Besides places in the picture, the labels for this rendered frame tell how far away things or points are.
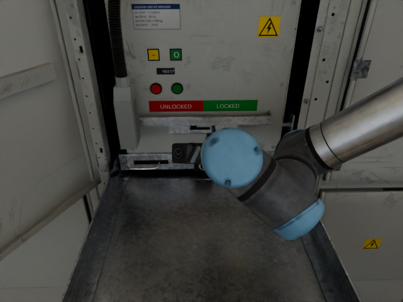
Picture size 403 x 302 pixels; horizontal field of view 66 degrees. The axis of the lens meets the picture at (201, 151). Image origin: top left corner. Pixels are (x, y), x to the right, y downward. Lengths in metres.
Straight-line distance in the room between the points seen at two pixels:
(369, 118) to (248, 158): 0.21
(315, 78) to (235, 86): 0.21
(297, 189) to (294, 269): 0.32
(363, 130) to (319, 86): 0.39
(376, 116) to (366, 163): 0.55
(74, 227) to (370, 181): 1.02
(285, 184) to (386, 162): 0.66
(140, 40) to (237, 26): 0.26
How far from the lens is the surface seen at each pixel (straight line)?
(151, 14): 0.87
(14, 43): 0.83
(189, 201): 0.93
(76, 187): 1.03
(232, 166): 0.47
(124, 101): 0.83
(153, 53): 0.89
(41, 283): 1.49
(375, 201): 1.22
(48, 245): 1.30
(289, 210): 0.51
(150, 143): 1.00
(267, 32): 0.89
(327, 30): 0.89
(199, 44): 0.88
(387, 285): 1.61
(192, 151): 0.68
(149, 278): 0.76
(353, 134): 0.57
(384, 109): 0.56
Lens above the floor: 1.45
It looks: 32 degrees down
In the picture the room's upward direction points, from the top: straight up
